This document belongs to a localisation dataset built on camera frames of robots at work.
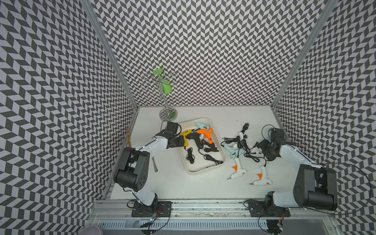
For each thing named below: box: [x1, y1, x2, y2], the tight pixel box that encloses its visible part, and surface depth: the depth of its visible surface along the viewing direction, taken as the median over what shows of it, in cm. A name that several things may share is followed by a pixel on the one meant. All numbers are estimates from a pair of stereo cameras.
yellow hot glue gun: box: [179, 129, 195, 148], surface depth 100 cm
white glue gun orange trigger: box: [227, 157, 248, 180], surface depth 86 cm
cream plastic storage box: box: [180, 117, 227, 175], surface depth 93 cm
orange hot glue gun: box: [196, 128, 213, 145], surface depth 98 cm
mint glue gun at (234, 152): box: [223, 143, 246, 160], surface depth 93 cm
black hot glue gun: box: [186, 132, 204, 150], surface depth 98 cm
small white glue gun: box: [248, 165, 273, 187], surface depth 82 cm
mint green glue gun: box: [194, 121, 210, 130], surface depth 104 cm
